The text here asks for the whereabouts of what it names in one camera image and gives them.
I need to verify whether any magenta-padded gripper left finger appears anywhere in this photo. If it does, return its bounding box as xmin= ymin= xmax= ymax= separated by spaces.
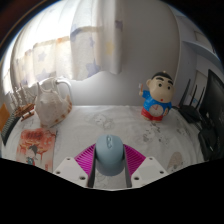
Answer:
xmin=53 ymin=141 xmax=98 ymax=188

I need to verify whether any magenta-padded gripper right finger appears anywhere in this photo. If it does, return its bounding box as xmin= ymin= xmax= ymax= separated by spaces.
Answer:
xmin=122 ymin=143 xmax=168 ymax=188

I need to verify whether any light blue computer mouse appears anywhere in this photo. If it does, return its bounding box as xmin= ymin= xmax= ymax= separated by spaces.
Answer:
xmin=94 ymin=134 xmax=126 ymax=177

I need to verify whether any red printed mouse pad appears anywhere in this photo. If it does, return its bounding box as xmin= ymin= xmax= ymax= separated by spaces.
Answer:
xmin=15 ymin=127 xmax=58 ymax=173

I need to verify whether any white printed tablecloth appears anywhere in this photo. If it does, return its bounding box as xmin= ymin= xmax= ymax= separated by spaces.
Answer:
xmin=0 ymin=104 xmax=209 ymax=190

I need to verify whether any large white conch shell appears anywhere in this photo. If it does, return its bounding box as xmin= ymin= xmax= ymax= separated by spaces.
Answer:
xmin=34 ymin=76 xmax=73 ymax=129

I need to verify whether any black box beside monitor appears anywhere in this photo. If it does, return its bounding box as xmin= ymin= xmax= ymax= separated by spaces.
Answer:
xmin=198 ymin=124 xmax=224 ymax=162

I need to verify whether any black router with antennas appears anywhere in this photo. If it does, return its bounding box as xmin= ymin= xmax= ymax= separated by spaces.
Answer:
xmin=173 ymin=78 xmax=206 ymax=124

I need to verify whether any cartoon boy clock figurine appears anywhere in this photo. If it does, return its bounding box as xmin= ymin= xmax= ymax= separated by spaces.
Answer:
xmin=138 ymin=70 xmax=176 ymax=123

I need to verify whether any orange wooden chair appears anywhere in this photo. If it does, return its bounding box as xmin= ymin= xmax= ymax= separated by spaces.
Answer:
xmin=0 ymin=103 xmax=11 ymax=132

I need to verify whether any black monitor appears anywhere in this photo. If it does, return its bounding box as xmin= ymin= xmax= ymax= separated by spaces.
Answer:
xmin=201 ymin=68 xmax=224 ymax=134

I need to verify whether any white star-print curtain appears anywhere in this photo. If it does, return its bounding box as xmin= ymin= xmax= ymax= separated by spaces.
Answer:
xmin=3 ymin=0 xmax=124 ymax=94

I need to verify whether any white wall shelf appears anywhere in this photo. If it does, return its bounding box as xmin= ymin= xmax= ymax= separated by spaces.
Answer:
xmin=181 ymin=26 xmax=221 ymax=64

